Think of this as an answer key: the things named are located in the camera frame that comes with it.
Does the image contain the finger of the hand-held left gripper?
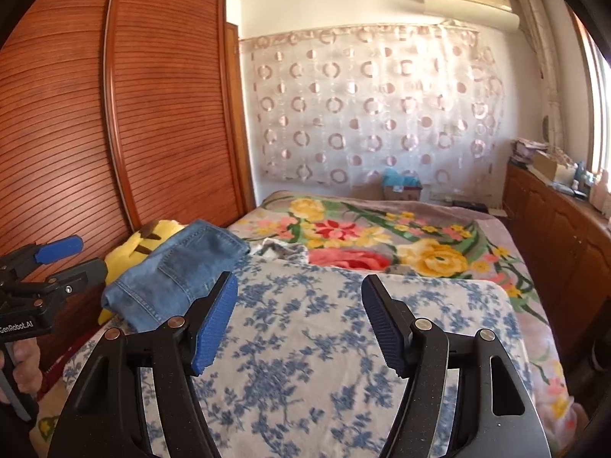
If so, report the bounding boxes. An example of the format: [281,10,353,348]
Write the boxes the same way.
[10,235,83,270]
[45,258,108,297]

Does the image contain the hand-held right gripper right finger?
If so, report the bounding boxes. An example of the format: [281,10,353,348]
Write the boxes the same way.
[361,274,550,458]

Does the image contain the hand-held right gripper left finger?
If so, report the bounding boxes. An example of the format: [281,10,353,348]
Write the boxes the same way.
[48,272,238,458]

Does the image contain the blue denim pants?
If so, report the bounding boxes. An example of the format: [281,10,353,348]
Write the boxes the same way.
[100,219,252,333]

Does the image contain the person's left hand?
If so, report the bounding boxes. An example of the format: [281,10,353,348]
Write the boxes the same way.
[12,342,45,398]

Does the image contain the yellow plush toy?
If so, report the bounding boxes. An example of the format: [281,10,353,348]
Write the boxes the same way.
[98,219,188,326]

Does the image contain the blue floral quilt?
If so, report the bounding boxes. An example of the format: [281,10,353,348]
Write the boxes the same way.
[62,253,536,458]

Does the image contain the colourful flower blanket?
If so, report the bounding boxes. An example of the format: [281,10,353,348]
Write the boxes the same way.
[226,191,574,436]

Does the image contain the cartoon print cushion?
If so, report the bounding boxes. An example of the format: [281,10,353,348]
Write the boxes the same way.
[29,377,72,445]

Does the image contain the wooden slatted wardrobe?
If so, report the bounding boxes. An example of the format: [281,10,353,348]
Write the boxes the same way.
[0,0,228,382]

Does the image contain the cardboard box with blue bags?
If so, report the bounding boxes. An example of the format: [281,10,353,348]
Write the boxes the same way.
[382,169,423,202]

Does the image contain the wooden low cabinet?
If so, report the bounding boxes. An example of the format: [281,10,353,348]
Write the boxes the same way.
[503,160,611,374]

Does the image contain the circle pattern sheer curtain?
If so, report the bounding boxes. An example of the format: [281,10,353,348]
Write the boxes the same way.
[239,21,505,188]

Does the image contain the stack of papers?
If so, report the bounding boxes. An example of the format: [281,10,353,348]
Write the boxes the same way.
[511,138,550,164]

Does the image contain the open cardboard box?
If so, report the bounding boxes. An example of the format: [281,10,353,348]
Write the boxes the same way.
[532,150,576,180]

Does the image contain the window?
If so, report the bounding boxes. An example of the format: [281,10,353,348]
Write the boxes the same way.
[570,10,611,178]

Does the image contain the white tied window curtain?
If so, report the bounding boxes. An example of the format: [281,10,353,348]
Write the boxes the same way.
[516,0,565,142]

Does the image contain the wall air conditioner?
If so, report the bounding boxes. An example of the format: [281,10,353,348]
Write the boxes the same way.
[422,0,520,29]

